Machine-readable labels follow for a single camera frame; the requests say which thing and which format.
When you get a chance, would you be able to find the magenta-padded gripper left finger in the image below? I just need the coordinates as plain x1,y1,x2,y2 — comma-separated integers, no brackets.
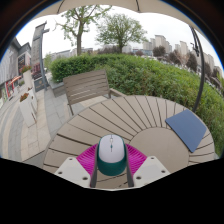
54,143,100,189

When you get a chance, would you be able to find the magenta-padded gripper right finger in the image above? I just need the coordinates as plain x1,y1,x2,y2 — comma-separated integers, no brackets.
124,143,172,188

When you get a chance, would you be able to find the white and teal computer mouse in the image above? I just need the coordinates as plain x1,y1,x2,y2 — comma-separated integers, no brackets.
96,134,128,177

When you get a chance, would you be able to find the blue rectangular mouse pad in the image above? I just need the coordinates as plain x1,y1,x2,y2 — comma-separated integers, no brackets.
165,109,208,154

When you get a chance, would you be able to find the white planter box with flowers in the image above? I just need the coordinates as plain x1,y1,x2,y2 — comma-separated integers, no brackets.
20,65,35,92
18,92,39,128

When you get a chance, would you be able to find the beige slatted outdoor chair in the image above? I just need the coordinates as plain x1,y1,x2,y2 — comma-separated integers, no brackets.
62,69,128,116

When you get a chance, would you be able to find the curved dark umbrella pole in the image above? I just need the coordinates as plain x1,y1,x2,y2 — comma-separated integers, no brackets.
189,25,206,114

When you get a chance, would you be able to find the grey storefront building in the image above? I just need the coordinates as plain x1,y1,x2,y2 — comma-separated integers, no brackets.
0,37,33,102

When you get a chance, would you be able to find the tall grey sign pillar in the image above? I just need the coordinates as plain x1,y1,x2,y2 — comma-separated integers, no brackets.
30,21,51,93

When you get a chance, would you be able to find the tall thin-trunked tree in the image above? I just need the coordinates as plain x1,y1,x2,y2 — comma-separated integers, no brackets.
54,4,113,56

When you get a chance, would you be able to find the round bushy tree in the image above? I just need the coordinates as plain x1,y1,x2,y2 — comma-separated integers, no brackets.
95,13,148,54

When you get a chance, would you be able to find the beige patio umbrella canopy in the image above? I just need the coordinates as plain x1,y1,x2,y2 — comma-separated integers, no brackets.
33,0,205,35

